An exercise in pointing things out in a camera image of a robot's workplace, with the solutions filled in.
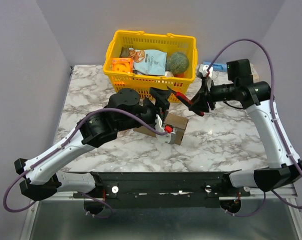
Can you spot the green netted melon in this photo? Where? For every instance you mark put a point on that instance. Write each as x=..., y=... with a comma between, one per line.
x=177, y=63

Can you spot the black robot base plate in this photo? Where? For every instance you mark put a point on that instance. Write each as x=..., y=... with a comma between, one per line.
x=128, y=190

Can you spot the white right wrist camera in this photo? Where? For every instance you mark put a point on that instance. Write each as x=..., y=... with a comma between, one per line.
x=205, y=73

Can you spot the light blue cassava chips bag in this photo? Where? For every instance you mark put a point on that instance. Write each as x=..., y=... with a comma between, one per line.
x=148, y=62

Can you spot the orange snack box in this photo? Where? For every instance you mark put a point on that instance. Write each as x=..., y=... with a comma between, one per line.
x=122, y=65

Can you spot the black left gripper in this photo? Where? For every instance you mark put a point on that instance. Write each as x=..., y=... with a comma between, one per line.
x=162, y=103

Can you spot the orange fruit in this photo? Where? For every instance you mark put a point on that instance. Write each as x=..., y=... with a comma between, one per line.
x=179, y=75

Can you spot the brown cardboard express box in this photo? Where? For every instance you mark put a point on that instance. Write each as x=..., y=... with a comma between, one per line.
x=177, y=123

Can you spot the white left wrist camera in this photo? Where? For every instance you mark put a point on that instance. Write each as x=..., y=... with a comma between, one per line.
x=168, y=132

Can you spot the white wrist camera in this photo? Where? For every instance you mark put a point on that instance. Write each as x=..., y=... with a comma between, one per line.
x=168, y=132
x=205, y=73

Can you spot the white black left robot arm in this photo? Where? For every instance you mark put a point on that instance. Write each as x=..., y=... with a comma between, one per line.
x=42, y=175

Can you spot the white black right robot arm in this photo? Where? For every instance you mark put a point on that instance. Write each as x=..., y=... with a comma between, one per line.
x=284, y=164

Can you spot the aluminium frame rail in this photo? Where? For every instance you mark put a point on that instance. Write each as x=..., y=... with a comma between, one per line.
x=261, y=217

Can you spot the red black utility knife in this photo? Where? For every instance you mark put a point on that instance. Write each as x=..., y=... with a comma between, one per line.
x=184, y=100

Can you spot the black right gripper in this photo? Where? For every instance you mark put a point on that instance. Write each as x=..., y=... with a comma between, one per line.
x=208, y=95

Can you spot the white cup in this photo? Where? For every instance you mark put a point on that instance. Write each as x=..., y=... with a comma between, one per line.
x=168, y=74

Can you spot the blue flat package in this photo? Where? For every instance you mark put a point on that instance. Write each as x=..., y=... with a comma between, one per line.
x=219, y=67

